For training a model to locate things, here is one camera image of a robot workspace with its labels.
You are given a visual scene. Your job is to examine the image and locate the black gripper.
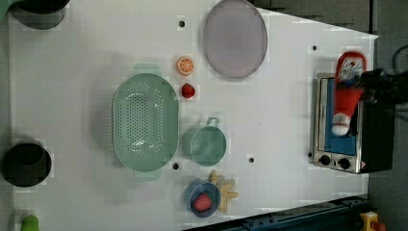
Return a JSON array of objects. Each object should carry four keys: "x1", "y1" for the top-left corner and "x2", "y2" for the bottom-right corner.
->
[{"x1": 356, "y1": 68, "x2": 408, "y2": 104}]

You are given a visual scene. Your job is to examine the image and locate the red felt ketchup bottle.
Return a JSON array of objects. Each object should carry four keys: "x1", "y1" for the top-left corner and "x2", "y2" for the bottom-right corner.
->
[{"x1": 332, "y1": 51, "x2": 367, "y2": 136}]

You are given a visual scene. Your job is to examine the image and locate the grey round plate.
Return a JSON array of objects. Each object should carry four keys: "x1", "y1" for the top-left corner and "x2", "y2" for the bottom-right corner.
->
[{"x1": 203, "y1": 0, "x2": 268, "y2": 78}]

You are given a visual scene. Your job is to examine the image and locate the black toaster oven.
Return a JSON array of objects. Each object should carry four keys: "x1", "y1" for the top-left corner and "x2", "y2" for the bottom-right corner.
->
[{"x1": 310, "y1": 73, "x2": 395, "y2": 174}]

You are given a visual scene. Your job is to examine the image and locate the yellow clamp object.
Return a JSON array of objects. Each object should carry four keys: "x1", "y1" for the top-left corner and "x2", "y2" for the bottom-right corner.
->
[{"x1": 360, "y1": 212, "x2": 387, "y2": 231}]

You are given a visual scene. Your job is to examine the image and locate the green cup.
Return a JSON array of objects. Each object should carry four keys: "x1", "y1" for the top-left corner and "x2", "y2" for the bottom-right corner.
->
[{"x1": 182, "y1": 116, "x2": 227, "y2": 167}]

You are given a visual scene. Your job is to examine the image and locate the beige felt fries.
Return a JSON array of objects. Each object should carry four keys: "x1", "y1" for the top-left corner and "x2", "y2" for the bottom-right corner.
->
[{"x1": 209, "y1": 170, "x2": 239, "y2": 213}]

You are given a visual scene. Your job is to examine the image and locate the red strawberry toy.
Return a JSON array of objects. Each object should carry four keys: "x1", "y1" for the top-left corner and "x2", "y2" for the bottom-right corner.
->
[{"x1": 182, "y1": 84, "x2": 195, "y2": 98}]

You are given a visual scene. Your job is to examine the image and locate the orange slice toy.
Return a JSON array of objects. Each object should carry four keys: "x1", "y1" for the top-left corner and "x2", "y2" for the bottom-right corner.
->
[{"x1": 176, "y1": 57, "x2": 194, "y2": 76}]

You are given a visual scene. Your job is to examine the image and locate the blue bowl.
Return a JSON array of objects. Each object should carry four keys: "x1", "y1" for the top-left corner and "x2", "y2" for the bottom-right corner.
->
[{"x1": 185, "y1": 179, "x2": 220, "y2": 218}]

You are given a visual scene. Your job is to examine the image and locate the red strawberry in bowl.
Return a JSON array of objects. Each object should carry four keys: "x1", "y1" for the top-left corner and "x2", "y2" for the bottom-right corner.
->
[{"x1": 192, "y1": 193, "x2": 213, "y2": 212}]

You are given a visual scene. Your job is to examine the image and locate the green perforated colander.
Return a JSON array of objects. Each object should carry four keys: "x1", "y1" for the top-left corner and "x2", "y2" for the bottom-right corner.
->
[{"x1": 112, "y1": 63, "x2": 179, "y2": 182}]

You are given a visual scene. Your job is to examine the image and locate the black cylinder upper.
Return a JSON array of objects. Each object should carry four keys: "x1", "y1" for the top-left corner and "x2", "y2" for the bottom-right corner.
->
[{"x1": 11, "y1": 0, "x2": 70, "y2": 30}]

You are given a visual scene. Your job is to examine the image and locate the black cylinder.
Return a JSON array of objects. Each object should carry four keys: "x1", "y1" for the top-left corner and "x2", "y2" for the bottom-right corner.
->
[
  {"x1": 11, "y1": 0, "x2": 70, "y2": 30},
  {"x1": 1, "y1": 143, "x2": 52, "y2": 188}
]

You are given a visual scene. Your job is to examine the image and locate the black cylinder lower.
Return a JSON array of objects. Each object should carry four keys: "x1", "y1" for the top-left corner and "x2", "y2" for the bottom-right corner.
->
[{"x1": 1, "y1": 143, "x2": 52, "y2": 188}]

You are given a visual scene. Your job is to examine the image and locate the green bottle top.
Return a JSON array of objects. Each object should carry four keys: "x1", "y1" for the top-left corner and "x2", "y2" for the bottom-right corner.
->
[{"x1": 20, "y1": 215, "x2": 39, "y2": 231}]

